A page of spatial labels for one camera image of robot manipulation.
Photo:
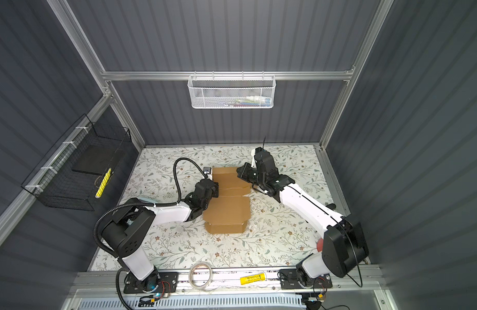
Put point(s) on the yellow label tag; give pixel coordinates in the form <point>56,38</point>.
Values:
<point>252,279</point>

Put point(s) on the white vented strip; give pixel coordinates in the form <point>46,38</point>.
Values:
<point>224,301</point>

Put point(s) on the black wire basket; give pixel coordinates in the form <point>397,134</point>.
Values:
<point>54,184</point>

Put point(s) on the clear tape roll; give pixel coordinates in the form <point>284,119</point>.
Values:
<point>200,276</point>

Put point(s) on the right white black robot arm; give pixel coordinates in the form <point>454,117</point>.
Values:
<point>344,244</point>

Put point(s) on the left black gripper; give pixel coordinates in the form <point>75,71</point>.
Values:
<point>210,188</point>

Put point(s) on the yellow striped marker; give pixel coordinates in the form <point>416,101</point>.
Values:
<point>103,184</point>

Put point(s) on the brown cardboard box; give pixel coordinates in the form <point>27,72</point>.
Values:
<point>230,212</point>

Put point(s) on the markers in white basket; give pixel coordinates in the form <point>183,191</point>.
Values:
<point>249,102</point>

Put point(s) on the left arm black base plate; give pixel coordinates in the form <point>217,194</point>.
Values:
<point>166,282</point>

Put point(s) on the red pencil cup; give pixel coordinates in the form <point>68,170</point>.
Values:
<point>320,244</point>

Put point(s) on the black flat pad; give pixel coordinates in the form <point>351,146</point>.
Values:
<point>97,160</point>

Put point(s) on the teal calculator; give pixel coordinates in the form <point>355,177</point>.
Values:
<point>147,200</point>

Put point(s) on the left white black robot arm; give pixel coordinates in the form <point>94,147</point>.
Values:
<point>122,230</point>

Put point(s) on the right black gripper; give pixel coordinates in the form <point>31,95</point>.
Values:
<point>252,175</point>

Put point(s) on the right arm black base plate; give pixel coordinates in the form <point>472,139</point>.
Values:
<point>288,279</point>

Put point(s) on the floral table mat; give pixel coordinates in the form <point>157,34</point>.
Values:
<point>275,234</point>

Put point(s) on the white wire mesh basket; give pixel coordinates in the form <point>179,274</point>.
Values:
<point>208,93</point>

